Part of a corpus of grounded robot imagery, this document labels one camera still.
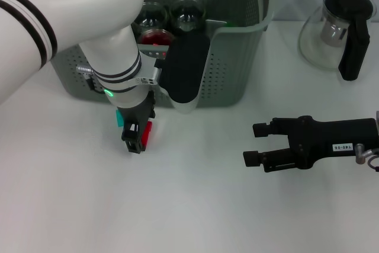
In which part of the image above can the gripper cable with connector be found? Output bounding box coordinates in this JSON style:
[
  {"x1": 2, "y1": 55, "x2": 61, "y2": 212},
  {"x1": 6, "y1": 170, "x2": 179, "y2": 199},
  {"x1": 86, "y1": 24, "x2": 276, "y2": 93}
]
[
  {"x1": 355, "y1": 143, "x2": 379, "y2": 174},
  {"x1": 76, "y1": 65, "x2": 99, "y2": 91}
]

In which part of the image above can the teal toy brick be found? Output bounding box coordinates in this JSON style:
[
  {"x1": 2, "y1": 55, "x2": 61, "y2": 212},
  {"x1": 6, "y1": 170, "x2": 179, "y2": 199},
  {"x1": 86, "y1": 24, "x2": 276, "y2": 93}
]
[{"x1": 115, "y1": 109, "x2": 126, "y2": 128}]

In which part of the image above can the dark red toy brick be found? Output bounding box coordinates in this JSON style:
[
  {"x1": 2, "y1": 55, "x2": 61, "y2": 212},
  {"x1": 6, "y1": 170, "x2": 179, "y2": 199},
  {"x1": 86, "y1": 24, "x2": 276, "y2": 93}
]
[{"x1": 141, "y1": 121, "x2": 153, "y2": 145}]

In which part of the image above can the glass teacup with black base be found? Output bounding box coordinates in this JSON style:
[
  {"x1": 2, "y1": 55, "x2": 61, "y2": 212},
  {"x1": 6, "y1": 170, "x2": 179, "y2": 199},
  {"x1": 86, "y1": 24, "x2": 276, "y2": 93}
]
[
  {"x1": 137, "y1": 28, "x2": 176, "y2": 47},
  {"x1": 169, "y1": 0, "x2": 207, "y2": 36},
  {"x1": 131, "y1": 2, "x2": 170, "y2": 30}
]

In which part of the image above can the left gripper cable with connector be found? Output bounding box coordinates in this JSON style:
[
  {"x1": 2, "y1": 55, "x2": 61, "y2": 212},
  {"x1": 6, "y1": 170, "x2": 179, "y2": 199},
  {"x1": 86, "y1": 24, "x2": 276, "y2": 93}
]
[{"x1": 76, "y1": 65, "x2": 99, "y2": 91}]

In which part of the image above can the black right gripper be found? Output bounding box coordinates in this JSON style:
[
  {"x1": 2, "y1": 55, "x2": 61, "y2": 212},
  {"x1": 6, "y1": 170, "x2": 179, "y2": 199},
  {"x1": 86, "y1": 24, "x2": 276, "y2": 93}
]
[{"x1": 242, "y1": 114, "x2": 379, "y2": 174}]

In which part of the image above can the right gripper cable with connector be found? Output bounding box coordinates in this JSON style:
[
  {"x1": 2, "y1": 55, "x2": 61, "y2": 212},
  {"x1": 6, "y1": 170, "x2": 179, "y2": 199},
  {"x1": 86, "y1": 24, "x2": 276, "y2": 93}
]
[{"x1": 355, "y1": 143, "x2": 379, "y2": 174}]

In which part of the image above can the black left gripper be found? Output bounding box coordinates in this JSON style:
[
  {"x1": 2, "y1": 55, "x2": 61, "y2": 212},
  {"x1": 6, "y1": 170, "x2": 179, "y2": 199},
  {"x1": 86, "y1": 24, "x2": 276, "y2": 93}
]
[{"x1": 117, "y1": 90, "x2": 157, "y2": 153}]

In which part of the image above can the grey perforated storage bin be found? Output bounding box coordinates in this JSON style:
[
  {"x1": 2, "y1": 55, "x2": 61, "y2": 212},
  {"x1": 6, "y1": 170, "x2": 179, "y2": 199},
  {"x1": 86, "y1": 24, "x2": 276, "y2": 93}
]
[{"x1": 50, "y1": 0, "x2": 275, "y2": 108}]

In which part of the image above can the glass teapot with black handle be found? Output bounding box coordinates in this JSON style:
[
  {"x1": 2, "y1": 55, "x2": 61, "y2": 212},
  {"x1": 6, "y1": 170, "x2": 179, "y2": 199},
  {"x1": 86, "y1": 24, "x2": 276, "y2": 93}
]
[{"x1": 298, "y1": 0, "x2": 376, "y2": 82}]

